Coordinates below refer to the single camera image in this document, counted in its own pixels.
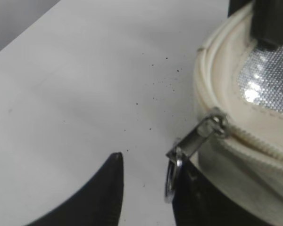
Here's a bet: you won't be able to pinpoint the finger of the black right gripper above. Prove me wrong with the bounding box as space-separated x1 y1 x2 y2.
228 0 283 49

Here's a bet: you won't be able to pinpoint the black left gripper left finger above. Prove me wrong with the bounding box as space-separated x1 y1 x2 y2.
29 152 124 226

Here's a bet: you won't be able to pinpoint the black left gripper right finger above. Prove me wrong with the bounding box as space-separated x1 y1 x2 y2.
172 160 283 226

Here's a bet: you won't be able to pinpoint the cream fabric zipper bag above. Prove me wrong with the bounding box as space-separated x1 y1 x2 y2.
193 3 283 226

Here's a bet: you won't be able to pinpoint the silver zipper pull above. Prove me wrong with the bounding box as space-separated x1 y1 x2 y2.
164 107 230 203

